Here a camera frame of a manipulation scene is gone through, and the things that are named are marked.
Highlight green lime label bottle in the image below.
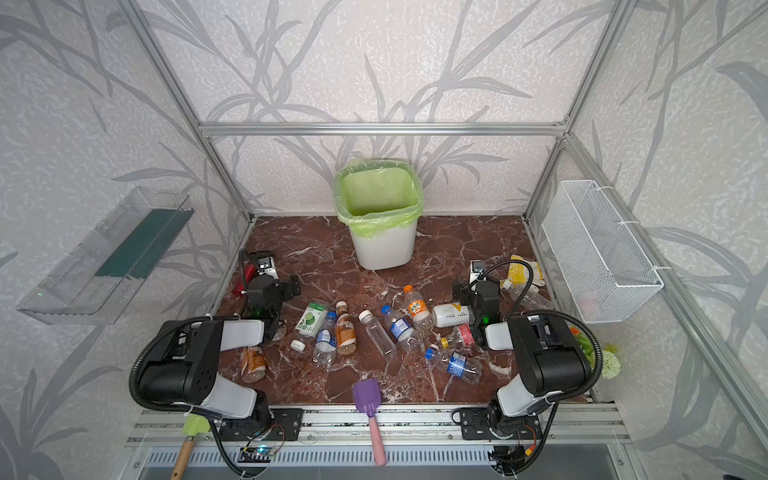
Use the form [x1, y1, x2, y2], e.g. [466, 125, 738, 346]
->
[295, 300, 330, 338]

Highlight orange cap orange label bottle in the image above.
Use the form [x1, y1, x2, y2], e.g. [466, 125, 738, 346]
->
[403, 285, 434, 331]

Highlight crushed blue label bottle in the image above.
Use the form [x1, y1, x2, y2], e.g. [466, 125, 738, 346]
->
[425, 348, 483, 384]

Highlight blue cap water bottle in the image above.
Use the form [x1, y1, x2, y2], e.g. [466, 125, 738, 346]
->
[313, 311, 337, 367]

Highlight blue label water bottle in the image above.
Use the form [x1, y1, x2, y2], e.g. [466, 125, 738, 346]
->
[381, 305, 424, 351]

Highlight brown tea bottle white cap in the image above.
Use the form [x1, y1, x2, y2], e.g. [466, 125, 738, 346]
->
[336, 301, 357, 356]

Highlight clear bottle white cap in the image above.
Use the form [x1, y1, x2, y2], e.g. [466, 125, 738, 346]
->
[358, 310, 396, 361]

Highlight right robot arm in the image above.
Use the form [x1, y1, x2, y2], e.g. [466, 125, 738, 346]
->
[452, 279, 605, 440]

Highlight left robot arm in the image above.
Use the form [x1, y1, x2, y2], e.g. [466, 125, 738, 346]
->
[129, 274, 301, 424]

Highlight white trash bin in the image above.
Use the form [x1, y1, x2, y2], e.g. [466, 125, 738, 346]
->
[351, 220, 418, 271]

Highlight green bin liner bag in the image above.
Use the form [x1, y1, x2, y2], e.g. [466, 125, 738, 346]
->
[333, 159, 425, 239]

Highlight red spray bottle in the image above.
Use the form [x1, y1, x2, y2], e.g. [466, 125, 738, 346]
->
[231, 263, 257, 297]

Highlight pink label yellow cap bottle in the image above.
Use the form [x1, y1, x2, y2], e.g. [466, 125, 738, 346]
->
[439, 324, 481, 352]

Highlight white yellow label bottle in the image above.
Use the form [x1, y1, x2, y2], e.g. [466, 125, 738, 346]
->
[432, 303, 474, 328]

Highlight yellow snack wrapper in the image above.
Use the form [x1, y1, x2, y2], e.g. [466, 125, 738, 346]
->
[502, 255, 546, 288]

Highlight clear bottle near wrapper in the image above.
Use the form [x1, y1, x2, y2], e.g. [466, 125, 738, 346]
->
[501, 280, 554, 310]

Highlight brown coffee bottle lying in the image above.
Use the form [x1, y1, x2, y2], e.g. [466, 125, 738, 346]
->
[240, 346, 267, 384]

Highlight purple pink silicone spatula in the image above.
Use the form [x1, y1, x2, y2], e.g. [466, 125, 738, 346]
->
[353, 378, 387, 466]

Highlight artificial flower pot plant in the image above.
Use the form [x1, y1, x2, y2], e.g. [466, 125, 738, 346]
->
[569, 326, 622, 380]

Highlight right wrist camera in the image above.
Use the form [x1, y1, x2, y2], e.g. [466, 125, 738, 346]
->
[469, 260, 487, 283]

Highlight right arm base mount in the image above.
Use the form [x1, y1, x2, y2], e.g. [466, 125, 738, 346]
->
[450, 407, 542, 442]

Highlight white wire mesh basket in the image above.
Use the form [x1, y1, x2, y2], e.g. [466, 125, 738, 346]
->
[542, 180, 664, 324]

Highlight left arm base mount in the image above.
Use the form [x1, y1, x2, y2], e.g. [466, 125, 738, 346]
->
[218, 408, 304, 442]

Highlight green wooden-handled spatula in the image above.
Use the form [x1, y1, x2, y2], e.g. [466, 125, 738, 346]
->
[170, 414, 210, 480]

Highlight aluminium front rail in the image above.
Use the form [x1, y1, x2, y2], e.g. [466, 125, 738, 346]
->
[125, 403, 631, 447]

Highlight clear acrylic wall shelf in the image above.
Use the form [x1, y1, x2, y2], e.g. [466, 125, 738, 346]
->
[17, 187, 194, 325]

